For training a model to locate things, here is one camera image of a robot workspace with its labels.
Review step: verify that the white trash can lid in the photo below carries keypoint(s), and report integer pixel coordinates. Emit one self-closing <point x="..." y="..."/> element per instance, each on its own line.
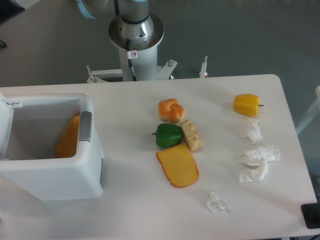
<point x="6" y="119"/>

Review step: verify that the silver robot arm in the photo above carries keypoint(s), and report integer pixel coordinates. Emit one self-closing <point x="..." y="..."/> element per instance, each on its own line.
<point x="133" y="26"/>

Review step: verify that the white trash can body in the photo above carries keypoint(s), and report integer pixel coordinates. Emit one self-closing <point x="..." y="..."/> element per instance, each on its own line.
<point x="30" y="160"/>

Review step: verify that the knotted bread roll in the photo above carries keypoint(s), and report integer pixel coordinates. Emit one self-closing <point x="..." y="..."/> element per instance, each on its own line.
<point x="171" y="111"/>

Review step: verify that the green bell pepper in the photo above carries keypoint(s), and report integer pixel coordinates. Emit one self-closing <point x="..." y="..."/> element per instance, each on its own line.
<point x="168" y="135"/>

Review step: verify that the beige pastry piece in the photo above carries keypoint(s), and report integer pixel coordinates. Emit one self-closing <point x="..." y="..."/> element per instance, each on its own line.
<point x="191" y="136"/>

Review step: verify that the orange toast slice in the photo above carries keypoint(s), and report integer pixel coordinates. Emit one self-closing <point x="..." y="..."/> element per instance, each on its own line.
<point x="178" y="165"/>

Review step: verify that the yellow bell pepper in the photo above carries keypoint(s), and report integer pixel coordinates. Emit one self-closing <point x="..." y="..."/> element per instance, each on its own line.
<point x="247" y="104"/>

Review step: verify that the crumpled white tissue top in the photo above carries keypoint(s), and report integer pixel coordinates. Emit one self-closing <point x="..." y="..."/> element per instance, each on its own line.
<point x="252" y="131"/>

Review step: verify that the orange bread slice in bin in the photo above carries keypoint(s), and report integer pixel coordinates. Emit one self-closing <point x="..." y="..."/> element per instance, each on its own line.
<point x="66" y="146"/>

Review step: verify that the small crumpled white tissue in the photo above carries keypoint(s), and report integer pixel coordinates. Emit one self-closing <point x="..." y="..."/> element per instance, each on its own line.
<point x="214" y="204"/>

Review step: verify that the crumpled white tissue lower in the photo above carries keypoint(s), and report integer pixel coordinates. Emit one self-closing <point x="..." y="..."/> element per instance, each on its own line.
<point x="253" y="175"/>

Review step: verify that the crumpled white tissue middle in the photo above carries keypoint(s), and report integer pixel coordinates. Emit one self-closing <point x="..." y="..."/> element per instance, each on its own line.
<point x="259" y="156"/>

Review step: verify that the black device at edge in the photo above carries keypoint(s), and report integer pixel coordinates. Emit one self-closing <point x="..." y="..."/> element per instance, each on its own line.
<point x="311" y="215"/>

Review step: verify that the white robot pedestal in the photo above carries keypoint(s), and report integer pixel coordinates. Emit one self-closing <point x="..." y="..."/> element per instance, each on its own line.
<point x="137" y="65"/>

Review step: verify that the white frame at right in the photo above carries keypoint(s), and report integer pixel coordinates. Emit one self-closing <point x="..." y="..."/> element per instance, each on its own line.
<point x="310" y="113"/>

